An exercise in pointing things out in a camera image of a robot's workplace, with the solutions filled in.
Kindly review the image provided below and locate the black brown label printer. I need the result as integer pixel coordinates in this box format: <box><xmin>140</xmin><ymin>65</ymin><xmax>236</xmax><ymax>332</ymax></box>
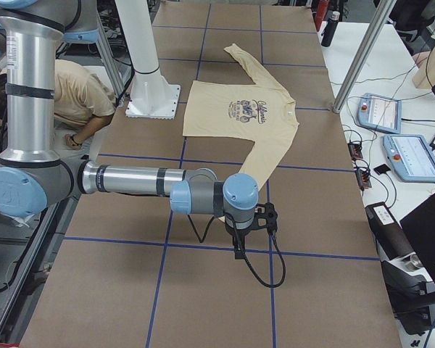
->
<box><xmin>365</xmin><ymin>202</ymin><xmax>435</xmax><ymax>334</ymax></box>

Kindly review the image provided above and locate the far orange circuit board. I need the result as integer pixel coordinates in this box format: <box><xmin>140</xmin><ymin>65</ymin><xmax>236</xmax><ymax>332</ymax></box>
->
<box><xmin>347</xmin><ymin>142</ymin><xmax>363</xmax><ymax>161</ymax></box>

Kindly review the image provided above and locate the far grey teach pendant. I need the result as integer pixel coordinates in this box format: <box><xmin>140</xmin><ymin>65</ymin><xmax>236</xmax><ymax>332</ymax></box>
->
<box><xmin>357</xmin><ymin>93</ymin><xmax>402</xmax><ymax>134</ymax></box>

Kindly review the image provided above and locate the black water bottle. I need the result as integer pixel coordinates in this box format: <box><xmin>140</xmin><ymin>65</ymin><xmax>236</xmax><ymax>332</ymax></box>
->
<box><xmin>320</xmin><ymin>11</ymin><xmax>340</xmax><ymax>47</ymax></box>

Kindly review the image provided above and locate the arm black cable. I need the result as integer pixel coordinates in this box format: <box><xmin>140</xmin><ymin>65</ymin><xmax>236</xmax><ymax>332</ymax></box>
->
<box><xmin>188</xmin><ymin>213</ymin><xmax>286</xmax><ymax>289</ymax></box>

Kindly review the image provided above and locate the red bottle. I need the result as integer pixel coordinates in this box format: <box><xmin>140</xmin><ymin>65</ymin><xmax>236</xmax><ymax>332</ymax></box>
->
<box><xmin>314</xmin><ymin>0</ymin><xmax>330</xmax><ymax>32</ymax></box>

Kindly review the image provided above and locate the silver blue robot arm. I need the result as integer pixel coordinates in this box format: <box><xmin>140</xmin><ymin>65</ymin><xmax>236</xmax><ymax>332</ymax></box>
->
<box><xmin>0</xmin><ymin>1</ymin><xmax>259</xmax><ymax>259</ymax></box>

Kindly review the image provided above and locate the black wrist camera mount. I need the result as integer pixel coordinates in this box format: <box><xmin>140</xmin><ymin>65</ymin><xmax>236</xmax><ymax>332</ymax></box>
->
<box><xmin>251</xmin><ymin>202</ymin><xmax>278</xmax><ymax>234</ymax></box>

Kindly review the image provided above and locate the cream long-sleeve printed shirt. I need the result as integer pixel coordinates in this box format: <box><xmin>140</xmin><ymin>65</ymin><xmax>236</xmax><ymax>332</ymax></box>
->
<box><xmin>183</xmin><ymin>44</ymin><xmax>299</xmax><ymax>189</ymax></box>

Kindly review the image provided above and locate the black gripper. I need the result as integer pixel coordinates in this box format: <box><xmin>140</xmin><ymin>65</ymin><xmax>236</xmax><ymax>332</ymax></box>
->
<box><xmin>225</xmin><ymin>220</ymin><xmax>251</xmax><ymax>260</ymax></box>

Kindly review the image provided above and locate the black monitor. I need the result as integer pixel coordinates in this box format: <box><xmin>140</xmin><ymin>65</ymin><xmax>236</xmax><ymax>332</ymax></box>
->
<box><xmin>400</xmin><ymin>193</ymin><xmax>435</xmax><ymax>283</ymax></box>

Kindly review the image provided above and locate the aluminium frame post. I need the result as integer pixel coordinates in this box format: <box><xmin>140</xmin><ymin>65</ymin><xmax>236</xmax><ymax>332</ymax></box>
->
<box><xmin>332</xmin><ymin>0</ymin><xmax>397</xmax><ymax>114</ymax></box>

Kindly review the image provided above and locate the orange circuit board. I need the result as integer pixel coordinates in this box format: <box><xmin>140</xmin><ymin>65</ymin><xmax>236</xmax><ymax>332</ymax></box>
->
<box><xmin>355</xmin><ymin>167</ymin><xmax>372</xmax><ymax>191</ymax></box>
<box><xmin>347</xmin><ymin>142</ymin><xmax>363</xmax><ymax>161</ymax></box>

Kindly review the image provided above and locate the small black flat device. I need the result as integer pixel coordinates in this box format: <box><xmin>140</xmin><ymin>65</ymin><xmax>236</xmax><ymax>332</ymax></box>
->
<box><xmin>373</xmin><ymin>164</ymin><xmax>391</xmax><ymax>175</ymax></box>

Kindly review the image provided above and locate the near orange circuit board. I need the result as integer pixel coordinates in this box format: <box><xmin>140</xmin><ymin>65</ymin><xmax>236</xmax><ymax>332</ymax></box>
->
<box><xmin>355</xmin><ymin>167</ymin><xmax>372</xmax><ymax>191</ymax></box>

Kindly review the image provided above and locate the person in beige shirt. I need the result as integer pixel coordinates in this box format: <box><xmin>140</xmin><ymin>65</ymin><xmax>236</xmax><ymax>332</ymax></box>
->
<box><xmin>0</xmin><ymin>59</ymin><xmax>116</xmax><ymax>150</ymax></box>

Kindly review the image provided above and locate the grey teach pendant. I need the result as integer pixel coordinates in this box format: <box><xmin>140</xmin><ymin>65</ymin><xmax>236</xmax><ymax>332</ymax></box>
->
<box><xmin>382</xmin><ymin>134</ymin><xmax>435</xmax><ymax>183</ymax></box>
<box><xmin>357</xmin><ymin>93</ymin><xmax>402</xmax><ymax>134</ymax></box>

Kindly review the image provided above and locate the near grey teach pendant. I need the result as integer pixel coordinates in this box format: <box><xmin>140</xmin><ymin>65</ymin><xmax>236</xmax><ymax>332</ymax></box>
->
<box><xmin>382</xmin><ymin>134</ymin><xmax>435</xmax><ymax>183</ymax></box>

